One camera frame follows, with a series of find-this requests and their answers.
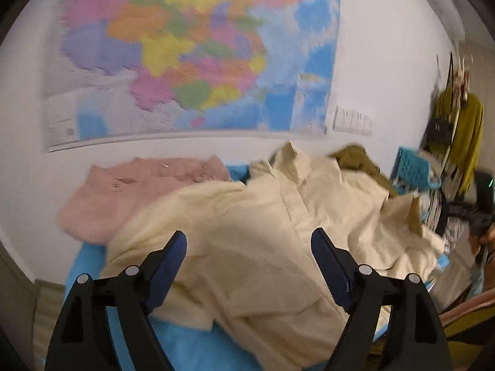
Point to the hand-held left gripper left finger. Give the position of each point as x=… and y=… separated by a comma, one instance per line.
x=170, y=270

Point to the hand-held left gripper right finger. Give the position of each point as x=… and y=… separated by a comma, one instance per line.
x=328, y=266

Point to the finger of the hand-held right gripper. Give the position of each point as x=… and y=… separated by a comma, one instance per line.
x=460, y=209

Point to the cream shirt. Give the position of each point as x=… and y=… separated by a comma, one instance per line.
x=270, y=239

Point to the person's right hand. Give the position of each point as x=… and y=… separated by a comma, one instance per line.
x=489, y=241

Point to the striped cloth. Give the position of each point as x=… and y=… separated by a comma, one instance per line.
x=439, y=216

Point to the turquoise plastic basket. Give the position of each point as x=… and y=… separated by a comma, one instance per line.
x=413, y=168

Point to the mustard hanging garment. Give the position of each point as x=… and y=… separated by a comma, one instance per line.
x=468, y=131

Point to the black bag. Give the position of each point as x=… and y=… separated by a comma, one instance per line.
x=441, y=129

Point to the blue bed sheet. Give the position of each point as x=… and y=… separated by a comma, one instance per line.
x=89, y=262

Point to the pink garment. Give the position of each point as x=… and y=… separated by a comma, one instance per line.
x=116, y=201

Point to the olive green garment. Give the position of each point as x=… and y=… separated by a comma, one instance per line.
x=357, y=160

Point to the person's pink and yellow clothing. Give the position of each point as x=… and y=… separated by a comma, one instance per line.
x=470, y=324

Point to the white wall socket panel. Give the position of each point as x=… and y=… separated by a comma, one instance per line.
x=354, y=120

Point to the colourful wall map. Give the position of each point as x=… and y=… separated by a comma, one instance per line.
x=193, y=54

